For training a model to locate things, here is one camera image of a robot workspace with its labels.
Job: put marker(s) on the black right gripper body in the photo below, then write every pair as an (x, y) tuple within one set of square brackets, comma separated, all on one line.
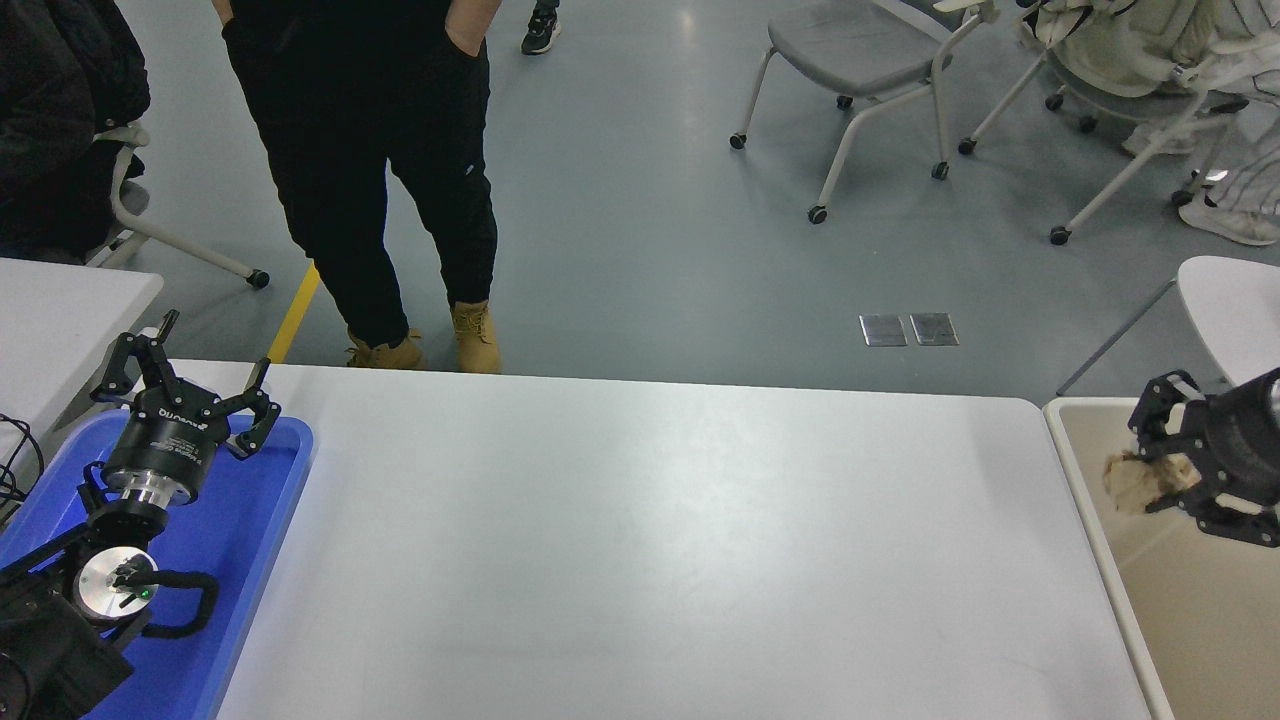
[(1248, 440)]

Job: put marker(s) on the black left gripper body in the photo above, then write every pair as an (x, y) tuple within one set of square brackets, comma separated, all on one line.
[(168, 440)]

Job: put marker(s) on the tan paper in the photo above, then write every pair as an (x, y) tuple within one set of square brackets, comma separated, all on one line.
[(1145, 480)]

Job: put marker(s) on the person's right forearm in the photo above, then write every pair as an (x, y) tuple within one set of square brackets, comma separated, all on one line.
[(222, 10)]

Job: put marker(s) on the person's left forearm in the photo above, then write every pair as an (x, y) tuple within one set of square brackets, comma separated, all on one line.
[(475, 22)]

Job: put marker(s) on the white side table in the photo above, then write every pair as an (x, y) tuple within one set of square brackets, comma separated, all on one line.
[(50, 320)]

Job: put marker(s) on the large pale bin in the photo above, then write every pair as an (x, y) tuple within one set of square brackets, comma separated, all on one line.
[(1180, 620)]

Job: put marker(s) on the white round table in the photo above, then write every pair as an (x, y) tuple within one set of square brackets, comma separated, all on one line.
[(1235, 310)]

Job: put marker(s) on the blue plastic tray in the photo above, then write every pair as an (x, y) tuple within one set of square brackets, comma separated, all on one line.
[(250, 560)]

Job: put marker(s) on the metal floor plate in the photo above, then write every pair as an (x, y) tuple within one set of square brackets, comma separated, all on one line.
[(934, 328), (883, 329)]

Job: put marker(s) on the person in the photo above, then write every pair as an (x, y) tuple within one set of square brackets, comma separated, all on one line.
[(1245, 185), (540, 30), (350, 150)]

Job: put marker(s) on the black padded coat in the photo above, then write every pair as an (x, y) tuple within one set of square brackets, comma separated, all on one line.
[(60, 100)]

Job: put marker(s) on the cream wheeled office chair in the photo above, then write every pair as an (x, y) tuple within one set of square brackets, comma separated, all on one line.
[(1120, 50)]

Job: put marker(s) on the grey wheeled chair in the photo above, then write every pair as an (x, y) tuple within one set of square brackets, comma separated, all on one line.
[(850, 45)]

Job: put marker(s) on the white frame wheeled chair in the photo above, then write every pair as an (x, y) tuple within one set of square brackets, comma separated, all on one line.
[(125, 215)]

